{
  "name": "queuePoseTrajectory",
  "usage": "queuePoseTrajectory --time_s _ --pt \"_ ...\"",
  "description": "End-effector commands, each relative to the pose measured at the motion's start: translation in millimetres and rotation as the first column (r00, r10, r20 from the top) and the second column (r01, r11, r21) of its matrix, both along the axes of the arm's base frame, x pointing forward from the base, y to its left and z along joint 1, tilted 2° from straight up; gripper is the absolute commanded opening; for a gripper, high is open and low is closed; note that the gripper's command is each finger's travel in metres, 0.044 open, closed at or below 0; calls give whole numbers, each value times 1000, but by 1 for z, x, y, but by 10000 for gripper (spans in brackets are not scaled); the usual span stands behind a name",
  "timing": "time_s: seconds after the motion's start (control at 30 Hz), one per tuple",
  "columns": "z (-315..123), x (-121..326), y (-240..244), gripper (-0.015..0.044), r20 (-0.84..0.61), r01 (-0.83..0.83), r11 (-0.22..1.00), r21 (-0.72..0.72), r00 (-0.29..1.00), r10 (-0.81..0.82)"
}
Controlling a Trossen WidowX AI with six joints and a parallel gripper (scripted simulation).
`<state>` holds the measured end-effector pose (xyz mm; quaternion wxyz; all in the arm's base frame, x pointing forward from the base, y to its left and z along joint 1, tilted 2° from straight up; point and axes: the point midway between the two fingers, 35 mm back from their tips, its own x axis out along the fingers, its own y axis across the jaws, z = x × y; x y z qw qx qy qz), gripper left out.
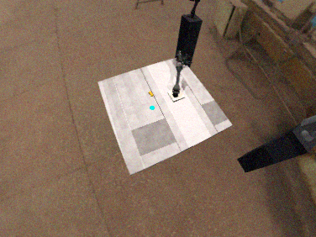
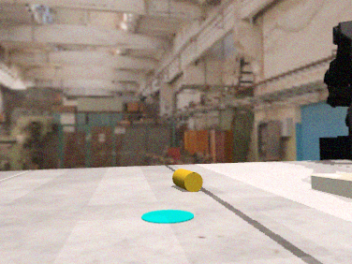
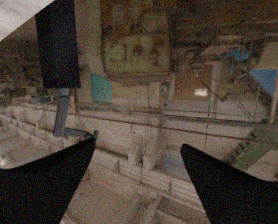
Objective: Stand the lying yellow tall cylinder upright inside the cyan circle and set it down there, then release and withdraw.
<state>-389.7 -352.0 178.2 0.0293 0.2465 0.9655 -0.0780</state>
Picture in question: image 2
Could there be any yellow cylinder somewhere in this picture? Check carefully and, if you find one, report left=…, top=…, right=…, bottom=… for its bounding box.
left=172, top=169, right=203, bottom=192

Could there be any cyan circle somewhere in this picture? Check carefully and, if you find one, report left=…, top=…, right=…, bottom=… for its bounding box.
left=141, top=210, right=194, bottom=224

